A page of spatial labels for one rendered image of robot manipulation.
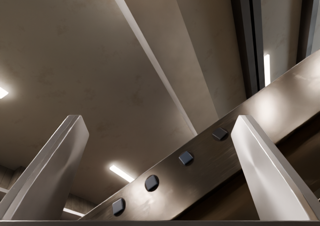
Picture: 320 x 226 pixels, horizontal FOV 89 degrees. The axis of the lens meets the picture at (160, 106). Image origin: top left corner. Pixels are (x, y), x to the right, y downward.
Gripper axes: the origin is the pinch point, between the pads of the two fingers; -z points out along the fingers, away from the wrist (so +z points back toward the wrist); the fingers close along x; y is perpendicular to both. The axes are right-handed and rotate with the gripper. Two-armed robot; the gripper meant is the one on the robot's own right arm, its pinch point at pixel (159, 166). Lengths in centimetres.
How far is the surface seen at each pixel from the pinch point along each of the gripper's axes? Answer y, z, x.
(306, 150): 36, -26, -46
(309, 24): 102, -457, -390
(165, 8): 26, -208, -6
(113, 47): 100, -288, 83
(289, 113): 33, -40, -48
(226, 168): 45, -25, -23
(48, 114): 203, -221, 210
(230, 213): 48, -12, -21
